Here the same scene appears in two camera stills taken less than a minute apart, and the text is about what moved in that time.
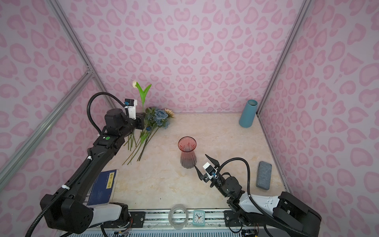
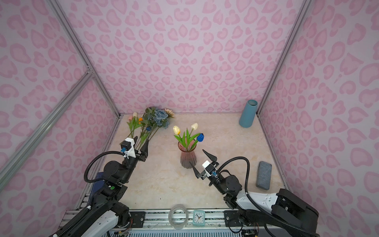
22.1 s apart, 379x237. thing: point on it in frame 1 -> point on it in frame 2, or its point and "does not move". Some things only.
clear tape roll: (176, 207) does not move
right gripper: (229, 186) does not move
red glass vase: (187, 144) does not move
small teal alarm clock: (199, 217) does not move
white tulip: (143, 94) -> (190, 142)
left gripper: (140, 121) -> (137, 156)
